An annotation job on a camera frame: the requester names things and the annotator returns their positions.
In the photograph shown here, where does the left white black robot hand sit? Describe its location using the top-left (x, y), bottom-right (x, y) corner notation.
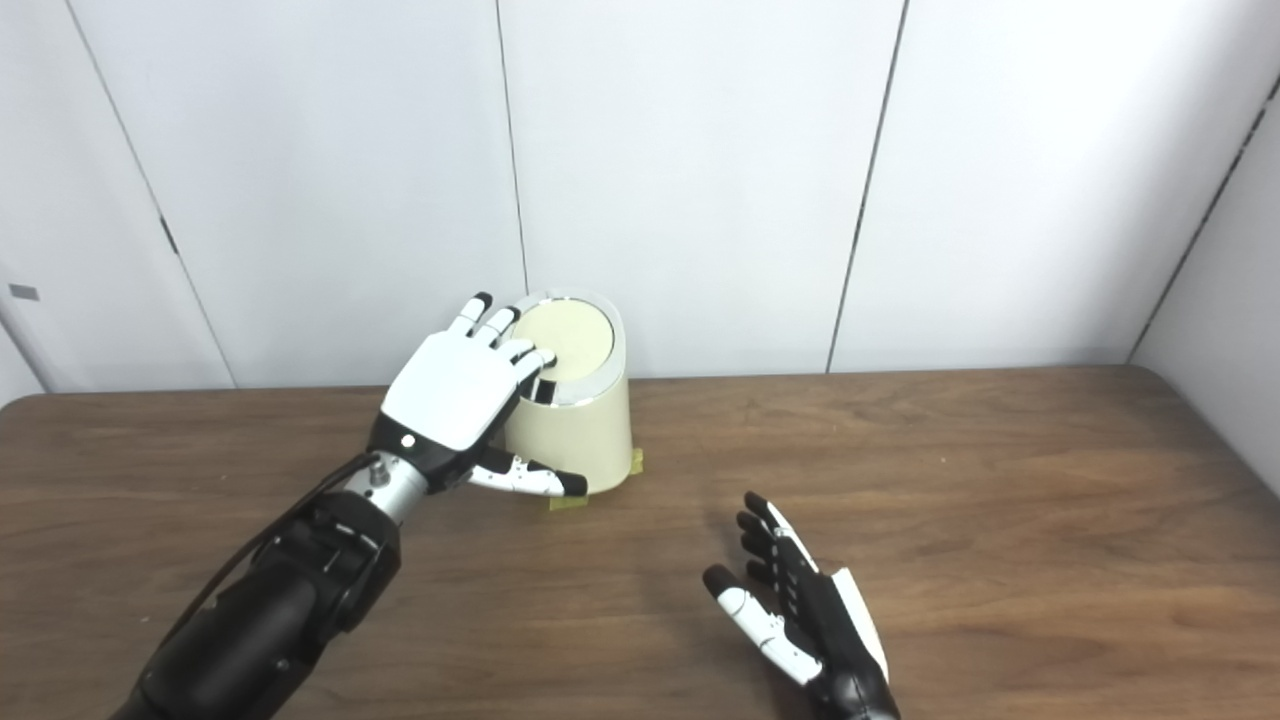
top-left (366, 292), bottom-right (589, 499)

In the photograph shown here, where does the cream-colored bin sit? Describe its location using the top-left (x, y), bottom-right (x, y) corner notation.
top-left (500, 290), bottom-right (633, 496)

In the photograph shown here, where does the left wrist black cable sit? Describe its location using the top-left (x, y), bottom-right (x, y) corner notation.
top-left (160, 455), bottom-right (386, 651)

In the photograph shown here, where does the round cream bin lid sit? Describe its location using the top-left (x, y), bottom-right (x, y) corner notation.
top-left (513, 298), bottom-right (615, 383)

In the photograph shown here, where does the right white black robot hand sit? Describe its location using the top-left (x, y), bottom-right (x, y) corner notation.
top-left (702, 491), bottom-right (901, 720)

